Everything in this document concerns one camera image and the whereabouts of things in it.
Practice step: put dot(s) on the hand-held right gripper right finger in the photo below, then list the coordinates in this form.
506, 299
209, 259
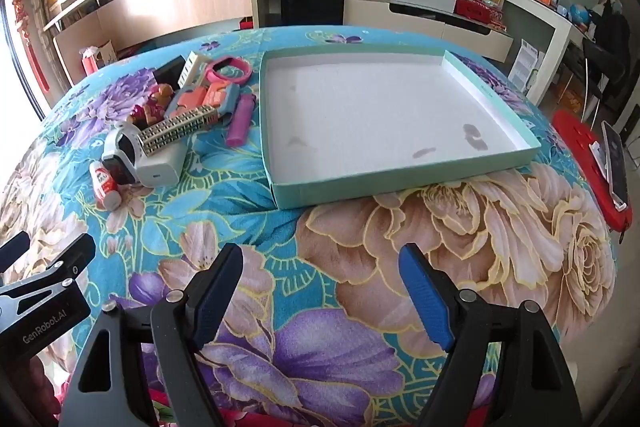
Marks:
425, 297

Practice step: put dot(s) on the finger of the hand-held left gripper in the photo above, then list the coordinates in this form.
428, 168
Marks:
12, 249
75, 257

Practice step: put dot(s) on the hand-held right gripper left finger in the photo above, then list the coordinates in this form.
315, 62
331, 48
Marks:
215, 302

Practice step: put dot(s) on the small red white bottle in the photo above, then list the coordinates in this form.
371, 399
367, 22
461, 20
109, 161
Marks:
105, 184

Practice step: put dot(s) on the gold patterned bar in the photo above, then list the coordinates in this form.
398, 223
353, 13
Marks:
175, 129

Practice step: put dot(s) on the pink toy dog figure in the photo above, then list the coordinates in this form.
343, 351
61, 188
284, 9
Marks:
155, 104

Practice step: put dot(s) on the teal shallow cardboard box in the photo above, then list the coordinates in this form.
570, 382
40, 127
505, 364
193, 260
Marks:
380, 122

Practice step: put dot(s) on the pink lighter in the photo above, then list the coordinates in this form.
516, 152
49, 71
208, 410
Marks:
239, 122

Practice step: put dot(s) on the black charger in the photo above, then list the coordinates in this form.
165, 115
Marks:
170, 69

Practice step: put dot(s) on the cream plastic holder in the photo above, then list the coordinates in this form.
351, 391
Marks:
192, 67

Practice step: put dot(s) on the pink wristband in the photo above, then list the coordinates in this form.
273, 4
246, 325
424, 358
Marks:
240, 67

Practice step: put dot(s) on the floral blanket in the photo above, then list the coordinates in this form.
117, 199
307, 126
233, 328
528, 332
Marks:
320, 247

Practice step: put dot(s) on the red gift bag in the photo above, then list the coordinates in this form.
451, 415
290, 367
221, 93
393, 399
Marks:
90, 62

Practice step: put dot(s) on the brown paper bag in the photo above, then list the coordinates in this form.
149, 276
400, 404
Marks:
107, 52

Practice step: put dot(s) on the red round stool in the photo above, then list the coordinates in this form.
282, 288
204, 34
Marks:
575, 142

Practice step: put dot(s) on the red hanging decoration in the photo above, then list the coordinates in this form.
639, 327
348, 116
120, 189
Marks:
25, 27

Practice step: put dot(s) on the white phone stand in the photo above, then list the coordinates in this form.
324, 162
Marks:
597, 153

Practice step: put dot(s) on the white printed carton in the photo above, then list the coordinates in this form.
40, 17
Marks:
526, 64

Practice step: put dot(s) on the cream television cabinet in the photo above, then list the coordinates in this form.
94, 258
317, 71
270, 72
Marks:
400, 19

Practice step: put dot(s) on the red flat box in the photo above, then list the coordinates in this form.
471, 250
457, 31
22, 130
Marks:
477, 9

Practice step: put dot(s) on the white desk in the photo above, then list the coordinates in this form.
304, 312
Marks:
550, 27

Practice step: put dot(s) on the black chair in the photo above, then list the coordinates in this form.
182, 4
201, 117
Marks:
607, 52

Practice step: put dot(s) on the blue globe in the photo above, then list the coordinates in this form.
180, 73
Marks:
580, 13

